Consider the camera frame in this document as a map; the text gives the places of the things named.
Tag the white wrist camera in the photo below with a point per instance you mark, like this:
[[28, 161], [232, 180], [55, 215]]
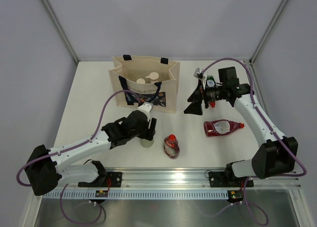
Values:
[[145, 107], [199, 74]]

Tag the pale green bottle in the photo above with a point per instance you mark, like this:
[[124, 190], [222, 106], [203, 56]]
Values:
[[153, 77], [147, 142]]

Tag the green dish soap bottle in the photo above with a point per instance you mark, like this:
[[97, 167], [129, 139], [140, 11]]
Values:
[[209, 81]]

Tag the red soap bottle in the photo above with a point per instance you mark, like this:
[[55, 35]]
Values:
[[171, 146], [221, 127]]

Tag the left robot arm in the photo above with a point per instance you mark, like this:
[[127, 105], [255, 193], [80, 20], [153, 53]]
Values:
[[49, 168]]

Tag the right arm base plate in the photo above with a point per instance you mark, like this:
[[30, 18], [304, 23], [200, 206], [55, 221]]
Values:
[[224, 179]]

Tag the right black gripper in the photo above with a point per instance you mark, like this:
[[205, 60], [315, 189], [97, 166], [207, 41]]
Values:
[[195, 107]]

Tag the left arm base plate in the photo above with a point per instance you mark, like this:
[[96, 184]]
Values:
[[114, 178]]

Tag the aluminium mounting rail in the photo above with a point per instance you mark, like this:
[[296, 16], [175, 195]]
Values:
[[196, 178]]

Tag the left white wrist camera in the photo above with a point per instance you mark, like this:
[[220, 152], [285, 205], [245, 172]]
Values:
[[145, 107]]

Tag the white slotted cable duct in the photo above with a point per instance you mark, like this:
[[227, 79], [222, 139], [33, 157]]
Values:
[[141, 194]]

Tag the small beige bottle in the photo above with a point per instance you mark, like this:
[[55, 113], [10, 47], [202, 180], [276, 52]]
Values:
[[140, 81]]

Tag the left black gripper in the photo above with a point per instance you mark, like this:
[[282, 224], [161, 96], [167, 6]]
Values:
[[148, 133]]

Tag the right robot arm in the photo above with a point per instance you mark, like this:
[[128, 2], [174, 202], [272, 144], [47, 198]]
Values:
[[276, 152]]

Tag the beige canvas tote bag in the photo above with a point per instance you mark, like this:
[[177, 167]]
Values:
[[162, 94]]

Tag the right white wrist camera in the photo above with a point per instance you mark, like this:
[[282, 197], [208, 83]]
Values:
[[199, 74]]

